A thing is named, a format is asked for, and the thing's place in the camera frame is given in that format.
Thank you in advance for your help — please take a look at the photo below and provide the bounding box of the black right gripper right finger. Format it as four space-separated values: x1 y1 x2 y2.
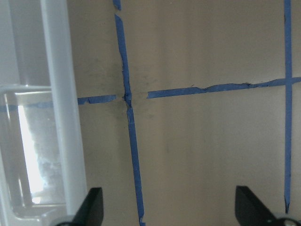
235 186 282 226

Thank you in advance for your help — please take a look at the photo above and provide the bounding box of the clear plastic box lid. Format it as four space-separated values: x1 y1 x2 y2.
0 0 87 226

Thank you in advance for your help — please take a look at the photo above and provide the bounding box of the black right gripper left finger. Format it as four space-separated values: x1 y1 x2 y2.
71 187 103 226

